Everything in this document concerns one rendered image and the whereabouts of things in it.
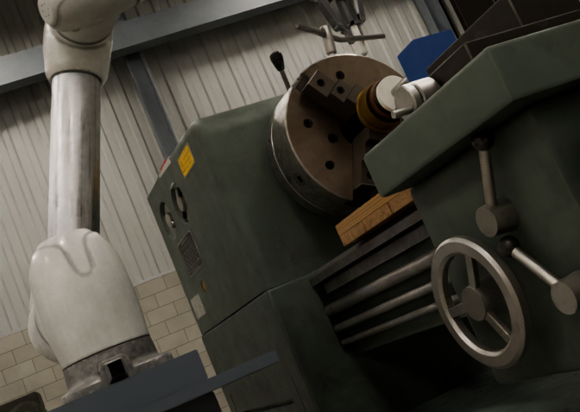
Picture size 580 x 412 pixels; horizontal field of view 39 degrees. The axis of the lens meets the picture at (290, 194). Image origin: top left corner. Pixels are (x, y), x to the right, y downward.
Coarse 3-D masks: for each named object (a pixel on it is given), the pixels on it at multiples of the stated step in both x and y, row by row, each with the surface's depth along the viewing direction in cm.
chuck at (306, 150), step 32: (320, 64) 162; (352, 64) 165; (384, 64) 167; (288, 96) 158; (288, 128) 156; (320, 128) 158; (288, 160) 158; (320, 160) 156; (352, 160) 158; (320, 192) 156; (352, 192) 156
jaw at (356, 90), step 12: (300, 84) 160; (312, 84) 156; (324, 84) 157; (336, 84) 155; (312, 96) 158; (324, 96) 156; (336, 96) 154; (348, 96) 153; (324, 108) 159; (336, 108) 157; (348, 108) 155
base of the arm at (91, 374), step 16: (144, 336) 136; (112, 352) 131; (128, 352) 132; (144, 352) 134; (80, 368) 131; (96, 368) 130; (112, 368) 130; (128, 368) 130; (144, 368) 131; (80, 384) 129; (96, 384) 129; (64, 400) 127
